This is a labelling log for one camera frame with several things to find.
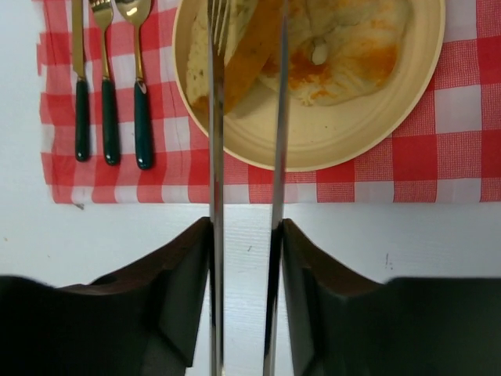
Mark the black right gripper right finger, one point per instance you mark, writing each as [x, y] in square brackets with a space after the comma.
[342, 323]

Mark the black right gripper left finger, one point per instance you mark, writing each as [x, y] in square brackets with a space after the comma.
[142, 319]

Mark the glazed bread with hole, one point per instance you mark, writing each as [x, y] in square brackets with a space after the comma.
[341, 50]

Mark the herb bread slice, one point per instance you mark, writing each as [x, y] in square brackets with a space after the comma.
[254, 28]

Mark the cream round plate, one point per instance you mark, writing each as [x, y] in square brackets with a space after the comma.
[321, 137]

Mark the red white checkered cloth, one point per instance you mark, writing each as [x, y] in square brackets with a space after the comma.
[447, 150]

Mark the gold knife green handle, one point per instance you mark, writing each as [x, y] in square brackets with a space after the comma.
[82, 122]

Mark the gold spoon green handle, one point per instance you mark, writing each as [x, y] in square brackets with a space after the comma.
[136, 12]

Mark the gold fork green handle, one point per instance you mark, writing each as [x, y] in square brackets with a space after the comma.
[103, 14]

